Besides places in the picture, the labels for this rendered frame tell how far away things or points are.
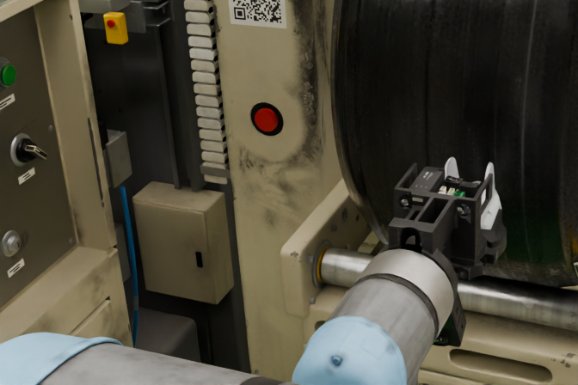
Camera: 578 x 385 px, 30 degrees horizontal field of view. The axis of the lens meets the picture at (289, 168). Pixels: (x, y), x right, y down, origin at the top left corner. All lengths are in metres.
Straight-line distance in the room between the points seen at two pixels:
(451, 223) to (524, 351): 0.39
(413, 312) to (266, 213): 0.64
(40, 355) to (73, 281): 0.90
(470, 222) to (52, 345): 0.49
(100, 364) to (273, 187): 0.94
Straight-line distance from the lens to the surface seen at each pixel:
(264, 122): 1.34
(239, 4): 1.30
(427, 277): 0.82
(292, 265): 1.28
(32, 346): 0.48
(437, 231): 0.85
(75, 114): 1.34
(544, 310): 1.24
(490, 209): 0.99
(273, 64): 1.31
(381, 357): 0.74
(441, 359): 1.29
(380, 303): 0.78
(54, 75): 1.34
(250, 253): 1.45
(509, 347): 1.26
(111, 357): 0.47
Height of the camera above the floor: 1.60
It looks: 27 degrees down
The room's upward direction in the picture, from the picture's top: 4 degrees counter-clockwise
